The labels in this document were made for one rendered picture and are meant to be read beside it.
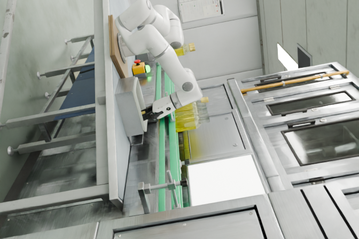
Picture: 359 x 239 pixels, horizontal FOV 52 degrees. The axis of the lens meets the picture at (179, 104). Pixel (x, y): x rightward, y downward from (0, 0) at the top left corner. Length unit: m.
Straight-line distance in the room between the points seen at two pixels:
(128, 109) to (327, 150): 0.98
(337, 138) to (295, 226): 1.07
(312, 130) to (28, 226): 1.48
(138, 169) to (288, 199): 0.71
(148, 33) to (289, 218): 0.90
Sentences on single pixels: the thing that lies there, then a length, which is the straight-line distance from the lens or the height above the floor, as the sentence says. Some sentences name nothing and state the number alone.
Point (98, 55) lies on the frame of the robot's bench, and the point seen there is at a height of 0.67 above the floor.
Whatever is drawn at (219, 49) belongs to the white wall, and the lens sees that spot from 8.11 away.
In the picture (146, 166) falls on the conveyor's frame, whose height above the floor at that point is 0.83.
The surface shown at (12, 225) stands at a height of 0.15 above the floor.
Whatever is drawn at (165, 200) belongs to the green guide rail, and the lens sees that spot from 1.41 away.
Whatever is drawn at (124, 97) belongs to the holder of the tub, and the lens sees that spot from 1.61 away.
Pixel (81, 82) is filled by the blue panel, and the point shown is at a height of 0.39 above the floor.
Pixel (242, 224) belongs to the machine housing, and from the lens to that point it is 1.03.
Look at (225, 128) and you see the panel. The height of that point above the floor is 1.22.
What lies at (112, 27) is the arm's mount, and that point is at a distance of 1.79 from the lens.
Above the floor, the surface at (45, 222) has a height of 0.32.
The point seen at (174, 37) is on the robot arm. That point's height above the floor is 1.04.
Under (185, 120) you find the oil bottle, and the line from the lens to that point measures 1.91.
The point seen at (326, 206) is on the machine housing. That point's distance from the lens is 1.06.
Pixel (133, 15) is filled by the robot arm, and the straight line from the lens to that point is 1.59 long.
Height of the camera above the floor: 1.09
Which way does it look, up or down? 3 degrees down
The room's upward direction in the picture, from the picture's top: 79 degrees clockwise
